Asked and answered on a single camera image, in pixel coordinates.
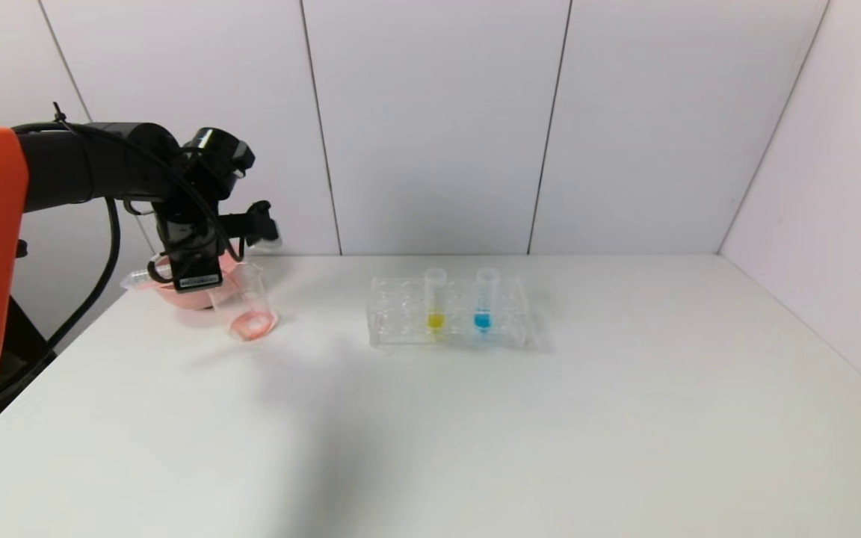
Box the clear glass beaker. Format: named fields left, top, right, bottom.
left=206, top=262, right=280, bottom=343

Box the test tube with yellow pigment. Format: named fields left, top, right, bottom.
left=425, top=268, right=448, bottom=335

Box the test tube with blue pigment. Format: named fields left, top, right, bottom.
left=474, top=268, right=496, bottom=335

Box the test tube with red pigment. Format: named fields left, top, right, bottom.
left=120, top=268, right=173, bottom=292

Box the clear acrylic test tube rack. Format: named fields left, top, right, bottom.
left=367, top=275, right=530, bottom=350

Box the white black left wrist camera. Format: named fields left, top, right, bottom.
left=242, top=200, right=283, bottom=252

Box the pink plastic bowl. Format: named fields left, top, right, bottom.
left=148, top=253, right=248, bottom=311

